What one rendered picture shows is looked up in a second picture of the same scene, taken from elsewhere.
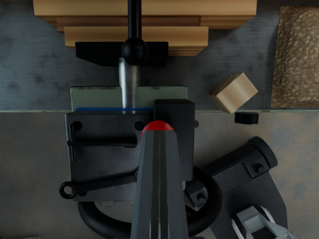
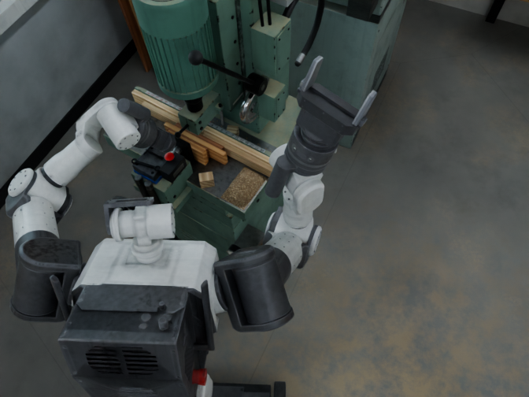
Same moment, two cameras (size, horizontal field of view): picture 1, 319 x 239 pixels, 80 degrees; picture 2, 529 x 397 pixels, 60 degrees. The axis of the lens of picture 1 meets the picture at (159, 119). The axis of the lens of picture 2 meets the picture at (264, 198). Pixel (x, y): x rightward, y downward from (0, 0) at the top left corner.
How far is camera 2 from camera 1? 1.34 m
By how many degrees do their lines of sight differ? 38
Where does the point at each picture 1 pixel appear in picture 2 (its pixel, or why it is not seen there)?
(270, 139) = not seen: outside the picture
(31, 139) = not seen: hidden behind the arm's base
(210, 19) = (212, 152)
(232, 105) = (201, 179)
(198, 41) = (200, 150)
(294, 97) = (227, 194)
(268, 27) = (236, 170)
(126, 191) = (149, 170)
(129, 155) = (158, 161)
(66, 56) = not seen: hidden behind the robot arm
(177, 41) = (194, 147)
